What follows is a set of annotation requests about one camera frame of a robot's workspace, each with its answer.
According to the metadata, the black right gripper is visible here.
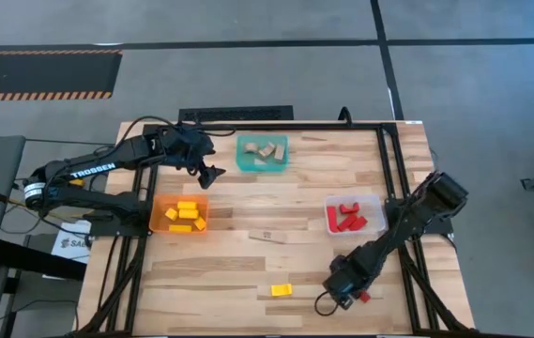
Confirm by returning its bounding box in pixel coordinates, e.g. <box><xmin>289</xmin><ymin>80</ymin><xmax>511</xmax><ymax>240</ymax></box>
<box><xmin>321</xmin><ymin>256</ymin><xmax>374</xmax><ymax>311</ymax></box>

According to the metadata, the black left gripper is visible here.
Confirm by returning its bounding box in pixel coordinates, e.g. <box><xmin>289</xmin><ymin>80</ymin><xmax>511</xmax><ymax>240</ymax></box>
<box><xmin>162</xmin><ymin>124</ymin><xmax>227</xmax><ymax>191</ymax></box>

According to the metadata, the green translucent plastic bin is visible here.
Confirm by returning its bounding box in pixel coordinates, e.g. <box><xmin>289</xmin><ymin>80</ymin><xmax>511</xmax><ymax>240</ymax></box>
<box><xmin>236</xmin><ymin>134</ymin><xmax>290</xmax><ymax>173</ymax></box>

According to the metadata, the black floor vent strip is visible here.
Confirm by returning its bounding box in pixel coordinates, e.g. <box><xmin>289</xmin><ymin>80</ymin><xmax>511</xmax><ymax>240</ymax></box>
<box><xmin>177</xmin><ymin>104</ymin><xmax>295</xmax><ymax>122</ymax></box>

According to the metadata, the orange translucent plastic bin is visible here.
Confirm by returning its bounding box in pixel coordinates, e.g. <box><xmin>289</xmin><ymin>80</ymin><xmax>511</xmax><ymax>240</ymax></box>
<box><xmin>148</xmin><ymin>194</ymin><xmax>210</xmax><ymax>235</ymax></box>

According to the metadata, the natural wood plank block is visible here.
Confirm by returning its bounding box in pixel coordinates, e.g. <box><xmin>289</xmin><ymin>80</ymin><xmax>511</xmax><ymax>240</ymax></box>
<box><xmin>248</xmin><ymin>228</ymin><xmax>289</xmax><ymax>245</ymax></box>

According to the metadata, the clear plastic bin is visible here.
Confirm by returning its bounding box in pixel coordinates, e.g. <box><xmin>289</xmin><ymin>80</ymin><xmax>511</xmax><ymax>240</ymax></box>
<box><xmin>324</xmin><ymin>193</ymin><xmax>387</xmax><ymax>236</ymax></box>

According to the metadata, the white paper with logo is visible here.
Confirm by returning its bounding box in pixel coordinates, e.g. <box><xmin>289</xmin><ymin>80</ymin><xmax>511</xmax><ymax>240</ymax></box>
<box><xmin>50</xmin><ymin>219</ymin><xmax>93</xmax><ymax>265</ymax></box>

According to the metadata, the black support bar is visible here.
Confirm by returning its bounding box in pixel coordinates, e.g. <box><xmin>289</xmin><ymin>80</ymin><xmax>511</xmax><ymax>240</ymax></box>
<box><xmin>0</xmin><ymin>238</ymin><xmax>88</xmax><ymax>283</ymax></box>

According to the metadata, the black hazard-striped floor mat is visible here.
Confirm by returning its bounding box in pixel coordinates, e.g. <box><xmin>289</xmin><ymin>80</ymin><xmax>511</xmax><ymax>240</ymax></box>
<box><xmin>0</xmin><ymin>48</ymin><xmax>124</xmax><ymax>102</ymax></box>

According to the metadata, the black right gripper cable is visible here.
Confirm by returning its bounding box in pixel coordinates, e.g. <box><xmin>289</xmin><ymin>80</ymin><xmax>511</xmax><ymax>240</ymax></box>
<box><xmin>313</xmin><ymin>289</ymin><xmax>343</xmax><ymax>317</ymax></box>

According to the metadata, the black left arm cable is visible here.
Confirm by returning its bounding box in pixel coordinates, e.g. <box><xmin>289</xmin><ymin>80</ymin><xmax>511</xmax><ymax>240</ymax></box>
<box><xmin>123</xmin><ymin>115</ymin><xmax>237</xmax><ymax>142</ymax></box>

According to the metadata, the yellow cable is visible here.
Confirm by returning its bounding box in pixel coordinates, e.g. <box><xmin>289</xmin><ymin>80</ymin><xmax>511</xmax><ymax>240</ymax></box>
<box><xmin>8</xmin><ymin>196</ymin><xmax>84</xmax><ymax>223</ymax></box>

